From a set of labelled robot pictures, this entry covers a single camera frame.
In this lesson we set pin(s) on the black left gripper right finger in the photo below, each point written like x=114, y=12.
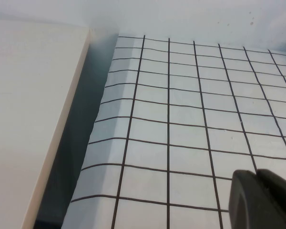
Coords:
x=271, y=205

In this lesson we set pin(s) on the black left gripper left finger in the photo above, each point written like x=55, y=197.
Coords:
x=236, y=190

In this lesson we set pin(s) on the white black-grid tablecloth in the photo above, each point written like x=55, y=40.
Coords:
x=181, y=133

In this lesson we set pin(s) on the cream white board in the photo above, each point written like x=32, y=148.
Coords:
x=23, y=107

